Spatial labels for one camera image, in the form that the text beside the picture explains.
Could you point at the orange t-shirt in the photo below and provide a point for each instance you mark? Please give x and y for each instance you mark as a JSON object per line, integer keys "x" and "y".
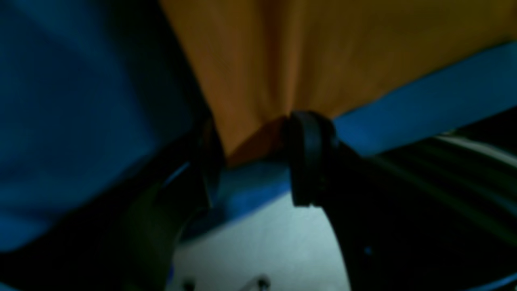
{"x": 256, "y": 61}

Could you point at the blue table cloth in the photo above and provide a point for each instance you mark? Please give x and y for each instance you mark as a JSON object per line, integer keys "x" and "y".
{"x": 91, "y": 89}

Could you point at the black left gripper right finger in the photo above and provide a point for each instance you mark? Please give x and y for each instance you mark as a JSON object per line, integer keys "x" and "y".
{"x": 435, "y": 215}

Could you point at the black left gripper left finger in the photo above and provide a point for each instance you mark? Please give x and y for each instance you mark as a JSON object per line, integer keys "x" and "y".
{"x": 124, "y": 240}

